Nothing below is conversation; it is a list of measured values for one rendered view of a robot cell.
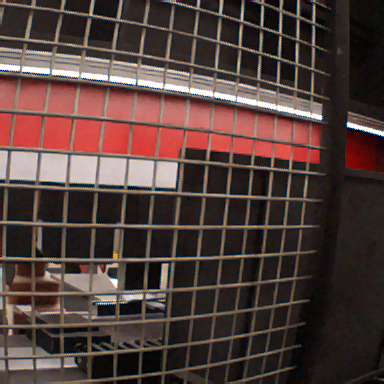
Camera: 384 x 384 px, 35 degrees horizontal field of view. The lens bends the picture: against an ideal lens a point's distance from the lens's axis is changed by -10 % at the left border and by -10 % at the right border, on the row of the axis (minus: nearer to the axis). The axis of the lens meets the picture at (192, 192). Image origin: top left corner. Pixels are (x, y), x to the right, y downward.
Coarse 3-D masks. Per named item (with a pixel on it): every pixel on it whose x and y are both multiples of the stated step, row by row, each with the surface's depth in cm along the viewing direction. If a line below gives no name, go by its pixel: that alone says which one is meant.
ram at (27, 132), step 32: (0, 96) 112; (32, 96) 117; (64, 96) 122; (96, 96) 127; (128, 96) 132; (160, 96) 137; (0, 128) 113; (32, 128) 118; (64, 128) 123; (96, 128) 128; (128, 128) 133; (224, 128) 150; (256, 128) 156; (288, 128) 164; (320, 128) 172; (352, 128) 183; (0, 160) 114; (32, 160) 119; (64, 160) 124; (96, 160) 129; (352, 160) 184
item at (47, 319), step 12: (24, 312) 115; (36, 312) 117; (48, 324) 100; (36, 336) 101; (48, 336) 98; (72, 336) 99; (84, 336) 101; (96, 336) 102; (108, 336) 104; (48, 348) 98; (60, 348) 98; (72, 348) 99
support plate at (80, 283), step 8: (56, 280) 157; (72, 280) 156; (80, 280) 157; (88, 280) 159; (96, 280) 160; (104, 280) 162; (72, 288) 150; (80, 288) 148; (88, 288) 149; (96, 288) 150; (104, 288) 152; (112, 288) 153; (88, 296) 144; (96, 296) 142; (104, 296) 143; (112, 296) 144; (120, 296) 145; (160, 296) 151
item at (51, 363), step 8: (0, 352) 93; (8, 352) 94; (16, 352) 95; (24, 352) 96; (32, 352) 97; (40, 352) 98; (0, 360) 89; (8, 360) 90; (16, 360) 91; (24, 360) 92; (32, 360) 93; (40, 360) 94; (48, 360) 95; (56, 360) 95; (64, 360) 96; (72, 360) 97; (0, 368) 86; (16, 368) 87; (24, 368) 88; (32, 368) 89; (40, 368) 90; (48, 368) 91; (56, 368) 92; (64, 368) 92; (72, 368) 93
